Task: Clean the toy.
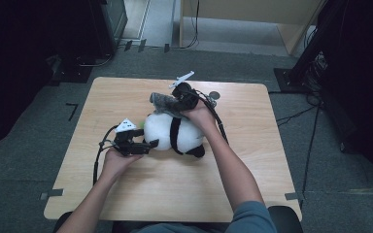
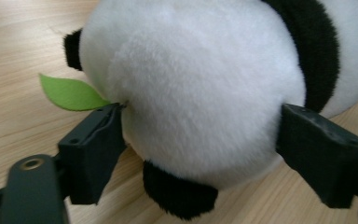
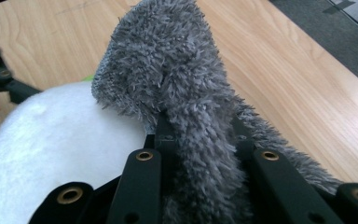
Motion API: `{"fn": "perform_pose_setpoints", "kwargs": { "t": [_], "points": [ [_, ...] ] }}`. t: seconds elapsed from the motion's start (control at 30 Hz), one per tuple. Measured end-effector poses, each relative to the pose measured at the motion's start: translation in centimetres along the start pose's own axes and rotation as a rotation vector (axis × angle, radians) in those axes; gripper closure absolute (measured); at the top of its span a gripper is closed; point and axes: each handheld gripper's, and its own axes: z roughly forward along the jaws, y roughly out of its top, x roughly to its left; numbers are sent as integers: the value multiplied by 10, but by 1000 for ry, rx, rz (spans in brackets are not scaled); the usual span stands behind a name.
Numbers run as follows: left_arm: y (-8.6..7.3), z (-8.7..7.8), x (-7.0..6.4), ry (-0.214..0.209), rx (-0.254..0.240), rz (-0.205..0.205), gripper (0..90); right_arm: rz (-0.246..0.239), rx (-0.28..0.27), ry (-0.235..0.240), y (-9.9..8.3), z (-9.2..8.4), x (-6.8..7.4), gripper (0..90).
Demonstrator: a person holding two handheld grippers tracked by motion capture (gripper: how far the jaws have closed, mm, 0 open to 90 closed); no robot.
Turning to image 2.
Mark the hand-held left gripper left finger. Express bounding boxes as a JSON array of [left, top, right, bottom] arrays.
[[57, 103, 128, 206]]

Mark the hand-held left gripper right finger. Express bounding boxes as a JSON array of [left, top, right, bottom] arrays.
[[275, 104, 358, 209]]

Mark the panda plush toy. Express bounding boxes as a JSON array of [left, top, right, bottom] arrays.
[[38, 0, 358, 221]]

